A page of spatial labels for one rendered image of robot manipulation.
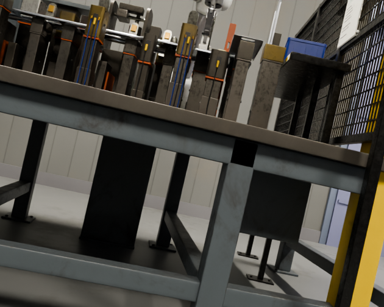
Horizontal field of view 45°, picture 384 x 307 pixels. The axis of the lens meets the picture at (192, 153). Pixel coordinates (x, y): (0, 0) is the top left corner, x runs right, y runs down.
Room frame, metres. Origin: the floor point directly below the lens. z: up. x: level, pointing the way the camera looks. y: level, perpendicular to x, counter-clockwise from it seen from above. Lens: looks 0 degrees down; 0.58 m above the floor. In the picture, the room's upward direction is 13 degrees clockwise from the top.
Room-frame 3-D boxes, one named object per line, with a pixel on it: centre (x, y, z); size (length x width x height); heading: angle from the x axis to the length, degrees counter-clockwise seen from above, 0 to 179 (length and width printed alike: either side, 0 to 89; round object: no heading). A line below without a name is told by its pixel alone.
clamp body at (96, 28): (1.74, 0.46, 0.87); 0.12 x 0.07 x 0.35; 179
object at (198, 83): (1.92, 0.04, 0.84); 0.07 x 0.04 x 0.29; 89
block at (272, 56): (1.79, -0.22, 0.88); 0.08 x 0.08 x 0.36; 89
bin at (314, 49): (2.08, -0.38, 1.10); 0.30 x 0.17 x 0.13; 174
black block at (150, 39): (1.74, 0.25, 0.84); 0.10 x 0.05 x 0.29; 179
